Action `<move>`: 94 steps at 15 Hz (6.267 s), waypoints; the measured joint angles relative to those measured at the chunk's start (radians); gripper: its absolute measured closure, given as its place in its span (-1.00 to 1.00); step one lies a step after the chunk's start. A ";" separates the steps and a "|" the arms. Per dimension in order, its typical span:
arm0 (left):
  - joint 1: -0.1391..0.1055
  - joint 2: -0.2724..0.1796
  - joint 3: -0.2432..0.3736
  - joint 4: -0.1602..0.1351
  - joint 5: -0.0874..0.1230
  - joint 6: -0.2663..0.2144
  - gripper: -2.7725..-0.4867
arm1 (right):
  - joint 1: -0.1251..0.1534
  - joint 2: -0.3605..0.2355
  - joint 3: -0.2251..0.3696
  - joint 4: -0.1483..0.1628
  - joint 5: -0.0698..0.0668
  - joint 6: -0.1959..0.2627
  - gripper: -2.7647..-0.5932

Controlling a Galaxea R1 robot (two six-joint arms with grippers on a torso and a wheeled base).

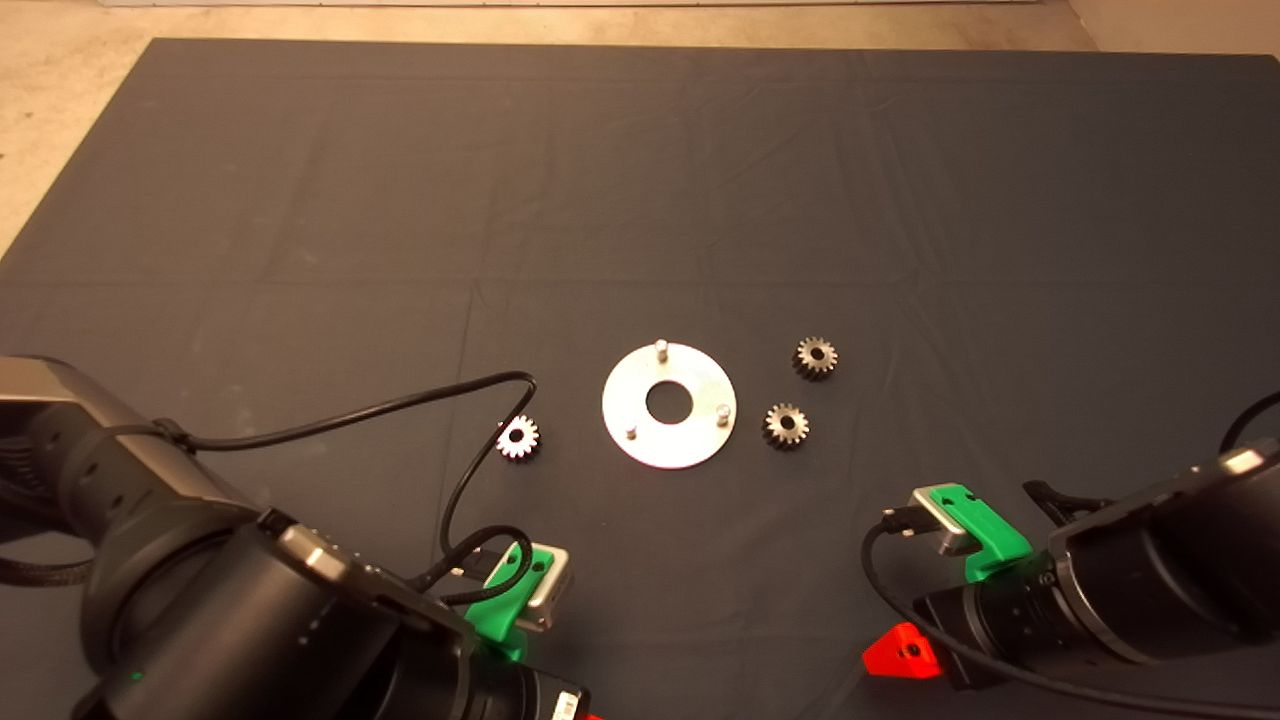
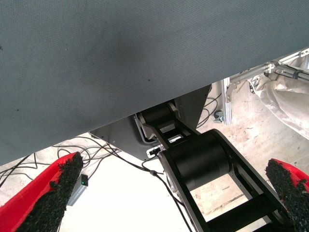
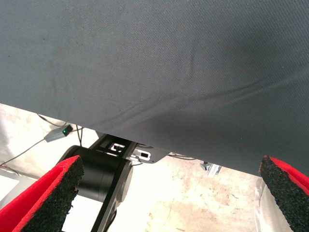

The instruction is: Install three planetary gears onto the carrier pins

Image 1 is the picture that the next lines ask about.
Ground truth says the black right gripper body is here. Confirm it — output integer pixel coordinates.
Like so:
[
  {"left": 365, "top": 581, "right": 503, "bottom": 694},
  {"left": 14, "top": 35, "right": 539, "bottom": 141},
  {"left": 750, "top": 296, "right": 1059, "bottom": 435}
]
[{"left": 915, "top": 565, "right": 1066, "bottom": 691}]

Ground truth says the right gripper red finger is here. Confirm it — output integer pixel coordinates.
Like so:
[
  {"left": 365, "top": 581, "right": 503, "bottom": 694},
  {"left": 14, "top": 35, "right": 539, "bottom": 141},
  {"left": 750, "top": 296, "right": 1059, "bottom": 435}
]
[{"left": 862, "top": 622, "right": 943, "bottom": 681}]

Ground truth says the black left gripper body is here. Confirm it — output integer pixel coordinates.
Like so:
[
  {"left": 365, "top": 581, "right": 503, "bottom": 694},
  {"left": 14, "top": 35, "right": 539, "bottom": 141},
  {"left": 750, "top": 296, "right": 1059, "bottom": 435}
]
[{"left": 455, "top": 655, "right": 591, "bottom": 720}]

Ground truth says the small steel planetary gear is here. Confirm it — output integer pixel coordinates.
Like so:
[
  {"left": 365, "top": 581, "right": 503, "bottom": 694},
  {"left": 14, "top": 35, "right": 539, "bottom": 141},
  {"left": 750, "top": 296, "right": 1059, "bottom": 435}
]
[
  {"left": 793, "top": 336, "right": 839, "bottom": 382},
  {"left": 497, "top": 416, "right": 541, "bottom": 462},
  {"left": 763, "top": 402, "right": 811, "bottom": 451}
]

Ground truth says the round metal carrier plate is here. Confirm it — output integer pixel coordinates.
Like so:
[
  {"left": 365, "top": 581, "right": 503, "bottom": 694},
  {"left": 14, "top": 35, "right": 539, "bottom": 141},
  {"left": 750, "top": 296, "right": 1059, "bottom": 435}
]
[{"left": 602, "top": 340, "right": 738, "bottom": 470}]

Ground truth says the dark grey table cloth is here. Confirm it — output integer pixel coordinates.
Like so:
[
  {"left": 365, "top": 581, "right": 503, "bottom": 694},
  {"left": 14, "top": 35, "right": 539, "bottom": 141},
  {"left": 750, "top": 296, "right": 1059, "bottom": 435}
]
[{"left": 0, "top": 38, "right": 1280, "bottom": 720}]

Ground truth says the bright green camera mount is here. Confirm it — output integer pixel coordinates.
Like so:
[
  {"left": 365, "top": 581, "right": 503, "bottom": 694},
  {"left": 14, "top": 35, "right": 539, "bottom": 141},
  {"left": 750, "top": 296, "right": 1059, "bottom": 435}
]
[
  {"left": 464, "top": 540, "right": 557, "bottom": 663},
  {"left": 928, "top": 484, "right": 1033, "bottom": 583}
]

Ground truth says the black camera cable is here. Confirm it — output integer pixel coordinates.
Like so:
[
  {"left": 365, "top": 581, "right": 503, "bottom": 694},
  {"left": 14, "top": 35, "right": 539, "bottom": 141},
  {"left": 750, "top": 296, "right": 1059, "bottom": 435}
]
[
  {"left": 862, "top": 390, "right": 1280, "bottom": 720},
  {"left": 155, "top": 371, "right": 538, "bottom": 609}
]

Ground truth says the small silver camera box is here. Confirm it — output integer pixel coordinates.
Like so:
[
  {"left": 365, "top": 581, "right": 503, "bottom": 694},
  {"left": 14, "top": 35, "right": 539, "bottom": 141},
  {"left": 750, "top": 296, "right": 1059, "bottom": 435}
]
[
  {"left": 884, "top": 490, "right": 976, "bottom": 557},
  {"left": 520, "top": 545, "right": 573, "bottom": 633}
]

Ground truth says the black braided sleeve cable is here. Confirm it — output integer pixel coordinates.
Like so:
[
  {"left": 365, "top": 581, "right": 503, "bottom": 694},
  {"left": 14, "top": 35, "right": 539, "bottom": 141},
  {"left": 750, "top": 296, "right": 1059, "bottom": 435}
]
[{"left": 0, "top": 555, "right": 96, "bottom": 591}]

